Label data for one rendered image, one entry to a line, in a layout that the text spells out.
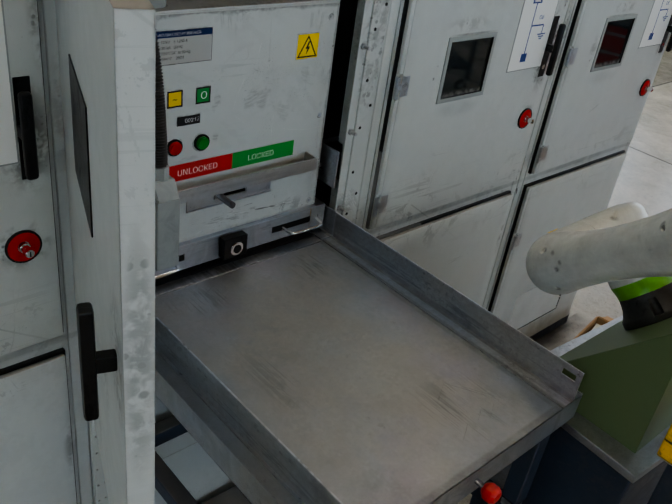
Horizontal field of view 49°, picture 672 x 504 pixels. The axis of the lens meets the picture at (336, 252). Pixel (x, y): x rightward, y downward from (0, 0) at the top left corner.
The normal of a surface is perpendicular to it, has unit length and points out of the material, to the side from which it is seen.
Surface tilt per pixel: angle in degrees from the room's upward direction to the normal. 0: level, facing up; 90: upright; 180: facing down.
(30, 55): 90
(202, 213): 90
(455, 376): 0
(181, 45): 90
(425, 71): 90
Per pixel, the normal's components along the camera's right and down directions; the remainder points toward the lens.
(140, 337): 0.38, 0.52
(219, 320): 0.13, -0.85
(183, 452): 0.66, 0.46
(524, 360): -0.74, 0.26
